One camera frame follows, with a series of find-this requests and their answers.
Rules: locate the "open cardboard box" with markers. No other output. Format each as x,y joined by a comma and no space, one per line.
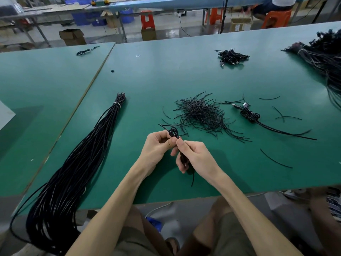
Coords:
72,37

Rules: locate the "red plastic stool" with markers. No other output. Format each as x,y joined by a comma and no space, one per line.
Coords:
147,21

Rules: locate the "black fan on stand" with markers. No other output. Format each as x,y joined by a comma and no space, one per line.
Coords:
224,13

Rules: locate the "large white box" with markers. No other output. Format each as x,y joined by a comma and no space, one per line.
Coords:
5,114

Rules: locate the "long blue workbench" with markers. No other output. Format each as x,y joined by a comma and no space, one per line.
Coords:
176,2

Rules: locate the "orange plastic stool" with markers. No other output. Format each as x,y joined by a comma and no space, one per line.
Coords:
215,16
276,19

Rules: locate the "person's left forearm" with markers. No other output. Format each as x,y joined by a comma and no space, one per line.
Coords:
109,216

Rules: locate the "small cardboard box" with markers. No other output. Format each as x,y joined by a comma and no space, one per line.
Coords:
148,34

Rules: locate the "person's right hand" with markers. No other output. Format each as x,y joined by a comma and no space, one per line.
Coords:
200,160

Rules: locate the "person's left hand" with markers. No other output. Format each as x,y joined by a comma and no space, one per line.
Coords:
154,152

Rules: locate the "person's right forearm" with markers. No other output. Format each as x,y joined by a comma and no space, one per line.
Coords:
255,218

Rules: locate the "person's right leg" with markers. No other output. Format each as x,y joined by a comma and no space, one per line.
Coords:
325,218

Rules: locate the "person's brown shorts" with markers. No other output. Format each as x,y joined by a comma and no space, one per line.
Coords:
226,234

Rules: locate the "blue plastic item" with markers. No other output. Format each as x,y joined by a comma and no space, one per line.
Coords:
154,224

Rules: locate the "black tripod stand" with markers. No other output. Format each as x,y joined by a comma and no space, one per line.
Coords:
318,9

